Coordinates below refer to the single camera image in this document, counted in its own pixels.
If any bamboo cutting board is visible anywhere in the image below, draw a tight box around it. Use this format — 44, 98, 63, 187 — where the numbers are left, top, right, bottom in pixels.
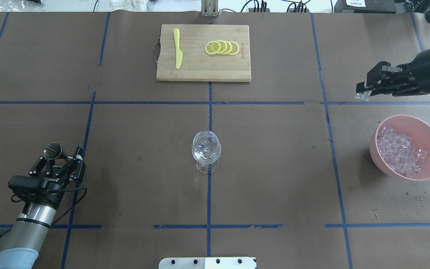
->
156, 24, 252, 83

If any yellow plastic knife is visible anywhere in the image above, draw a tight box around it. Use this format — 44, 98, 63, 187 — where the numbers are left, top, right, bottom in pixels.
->
173, 28, 183, 69

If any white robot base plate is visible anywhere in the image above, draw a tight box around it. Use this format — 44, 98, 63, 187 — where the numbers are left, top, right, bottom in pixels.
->
158, 257, 257, 269

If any lemon slice front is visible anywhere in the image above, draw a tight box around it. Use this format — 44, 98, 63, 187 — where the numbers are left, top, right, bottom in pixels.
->
204, 41, 222, 55

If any pile of ice cubes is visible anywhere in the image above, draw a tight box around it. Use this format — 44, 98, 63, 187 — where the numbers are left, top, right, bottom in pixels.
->
376, 126, 428, 179

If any lemon slice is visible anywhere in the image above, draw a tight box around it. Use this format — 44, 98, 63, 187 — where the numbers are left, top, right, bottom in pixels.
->
217, 40, 227, 55
228, 41, 240, 56
204, 41, 222, 55
222, 40, 233, 55

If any lemon slice back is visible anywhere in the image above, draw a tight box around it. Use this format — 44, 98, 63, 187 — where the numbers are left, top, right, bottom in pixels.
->
228, 41, 240, 56

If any pink bowl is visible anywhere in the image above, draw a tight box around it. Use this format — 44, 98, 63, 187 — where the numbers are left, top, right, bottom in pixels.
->
369, 115, 430, 182

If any clear ice cube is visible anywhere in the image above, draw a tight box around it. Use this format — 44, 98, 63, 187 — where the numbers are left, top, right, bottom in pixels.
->
355, 90, 372, 102

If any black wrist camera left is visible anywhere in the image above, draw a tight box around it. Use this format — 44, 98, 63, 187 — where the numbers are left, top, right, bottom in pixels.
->
7, 175, 43, 201

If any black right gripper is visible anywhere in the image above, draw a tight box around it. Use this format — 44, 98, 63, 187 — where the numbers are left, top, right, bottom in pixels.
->
356, 49, 430, 96

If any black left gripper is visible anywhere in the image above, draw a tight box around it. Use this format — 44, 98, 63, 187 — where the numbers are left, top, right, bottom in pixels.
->
25, 147, 86, 210

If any clear wine glass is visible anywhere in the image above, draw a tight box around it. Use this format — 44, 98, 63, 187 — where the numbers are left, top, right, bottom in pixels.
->
191, 131, 222, 175

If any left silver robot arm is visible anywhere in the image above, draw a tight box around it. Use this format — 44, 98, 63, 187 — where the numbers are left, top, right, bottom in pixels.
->
0, 142, 86, 269

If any steel double jigger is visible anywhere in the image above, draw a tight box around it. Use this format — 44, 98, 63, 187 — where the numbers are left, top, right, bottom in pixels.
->
43, 142, 73, 162

